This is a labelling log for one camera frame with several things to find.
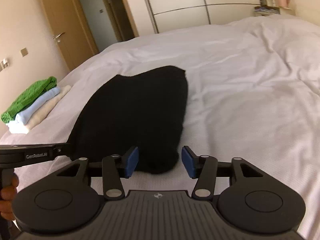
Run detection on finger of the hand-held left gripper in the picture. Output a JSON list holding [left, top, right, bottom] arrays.
[[54, 142, 73, 156]]

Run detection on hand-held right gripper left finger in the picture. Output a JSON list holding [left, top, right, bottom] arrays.
[[56, 146, 139, 201]]

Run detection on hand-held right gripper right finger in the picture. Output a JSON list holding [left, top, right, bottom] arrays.
[[181, 145, 266, 201]]

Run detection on black garment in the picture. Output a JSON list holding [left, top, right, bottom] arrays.
[[67, 65, 188, 175]]

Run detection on person's left hand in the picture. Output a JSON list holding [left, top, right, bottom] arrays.
[[0, 174, 19, 221]]

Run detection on white folded garment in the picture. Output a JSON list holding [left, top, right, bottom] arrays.
[[5, 120, 30, 133]]

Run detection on cream folded garment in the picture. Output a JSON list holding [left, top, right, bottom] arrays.
[[26, 85, 72, 130]]

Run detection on light blue folded garment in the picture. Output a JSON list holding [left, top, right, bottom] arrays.
[[15, 87, 61, 125]]

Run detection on green folded garment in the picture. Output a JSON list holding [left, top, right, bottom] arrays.
[[1, 76, 57, 124]]

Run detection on white bed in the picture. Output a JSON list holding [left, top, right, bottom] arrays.
[[0, 14, 320, 233]]

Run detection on wooden door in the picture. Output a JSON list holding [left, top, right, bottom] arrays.
[[36, 0, 98, 72]]

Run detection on metal door handle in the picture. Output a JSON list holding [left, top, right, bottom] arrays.
[[52, 32, 66, 43]]

